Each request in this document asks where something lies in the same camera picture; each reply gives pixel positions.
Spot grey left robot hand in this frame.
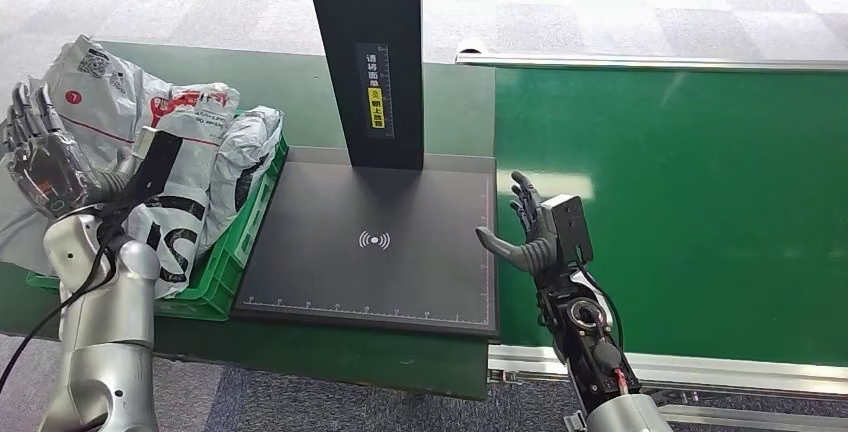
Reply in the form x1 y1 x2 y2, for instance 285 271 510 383
0 83 134 220

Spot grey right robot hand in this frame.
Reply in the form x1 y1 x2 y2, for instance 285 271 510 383
475 170 566 278

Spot grey courier bag black letters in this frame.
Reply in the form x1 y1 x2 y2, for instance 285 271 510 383
26 34 241 301

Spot green conveyor belt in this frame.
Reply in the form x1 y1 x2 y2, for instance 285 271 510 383
493 67 848 369

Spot green plastic crate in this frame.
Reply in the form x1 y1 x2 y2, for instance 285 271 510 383
25 110 290 323

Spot yellow warning sticker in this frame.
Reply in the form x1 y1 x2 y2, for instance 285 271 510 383
367 87 386 130

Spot black scanner column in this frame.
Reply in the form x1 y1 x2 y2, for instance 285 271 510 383
301 0 425 172

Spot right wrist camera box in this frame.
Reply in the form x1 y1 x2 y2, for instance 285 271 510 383
541 194 596 265

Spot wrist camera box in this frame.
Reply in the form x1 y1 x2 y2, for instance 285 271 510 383
541 194 596 265
122 127 185 208

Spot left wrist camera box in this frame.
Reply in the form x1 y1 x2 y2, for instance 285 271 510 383
122 127 185 208

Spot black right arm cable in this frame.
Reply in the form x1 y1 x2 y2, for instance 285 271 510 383
581 261 626 354

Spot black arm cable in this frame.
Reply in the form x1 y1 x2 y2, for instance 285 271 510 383
0 197 144 394
581 261 626 354

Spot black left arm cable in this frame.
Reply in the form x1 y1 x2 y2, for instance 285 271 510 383
0 197 144 394

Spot black scanner base plate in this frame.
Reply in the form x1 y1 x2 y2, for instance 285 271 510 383
229 145 500 340

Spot silver conveyor side rail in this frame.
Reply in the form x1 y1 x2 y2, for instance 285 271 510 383
455 52 848 74
488 344 848 432

